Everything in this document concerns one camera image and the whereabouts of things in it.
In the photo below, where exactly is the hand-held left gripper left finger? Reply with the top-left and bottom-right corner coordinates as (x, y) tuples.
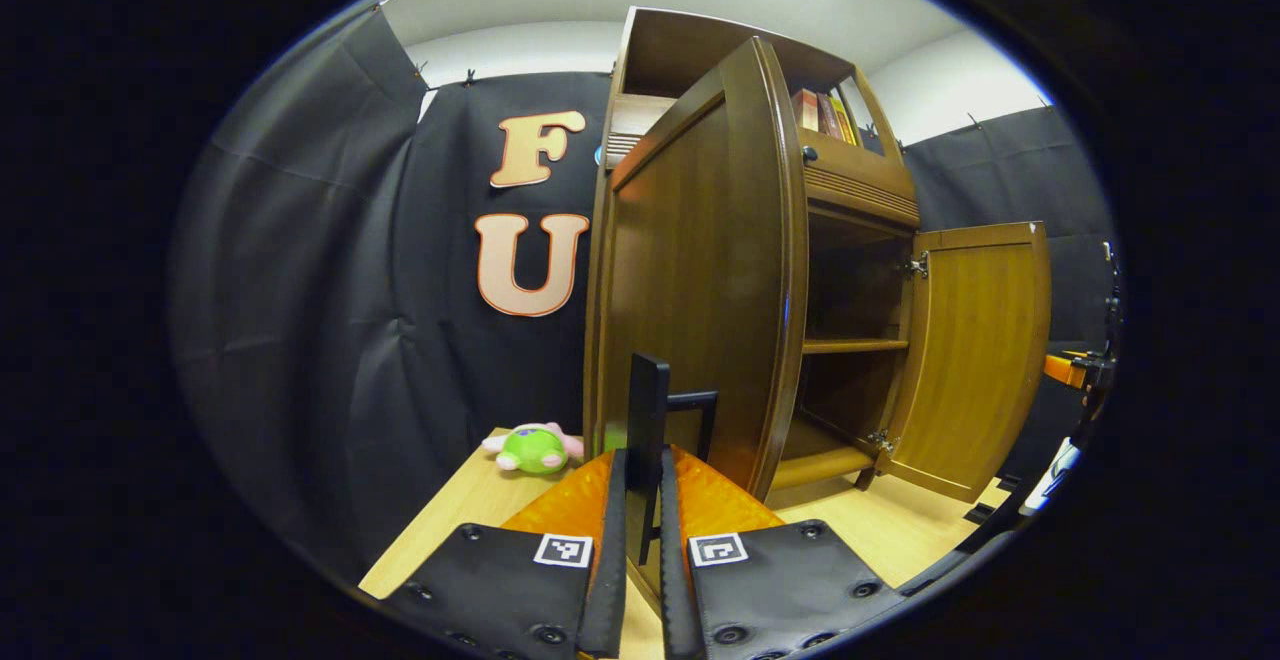
(385, 448), (629, 660)

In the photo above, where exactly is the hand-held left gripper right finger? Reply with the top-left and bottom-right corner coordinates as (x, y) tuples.
(658, 445), (906, 660)

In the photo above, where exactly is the wooden cabinet door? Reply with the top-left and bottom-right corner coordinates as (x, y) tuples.
(878, 221), (1053, 504)
(590, 37), (809, 621)

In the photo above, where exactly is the wooden double-door shoe cabinet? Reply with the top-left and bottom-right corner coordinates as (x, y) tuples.
(583, 7), (926, 491)

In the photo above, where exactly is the wooden cabinet drawer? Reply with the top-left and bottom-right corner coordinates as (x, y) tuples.
(605, 93), (921, 231)

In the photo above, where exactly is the white object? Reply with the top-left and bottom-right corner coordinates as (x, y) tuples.
(1020, 437), (1083, 516)

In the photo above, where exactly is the green plush toy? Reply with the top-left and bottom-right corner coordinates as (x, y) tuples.
(482, 422), (586, 476)

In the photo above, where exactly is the black backdrop cloth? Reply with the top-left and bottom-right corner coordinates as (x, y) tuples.
(168, 5), (1116, 581)

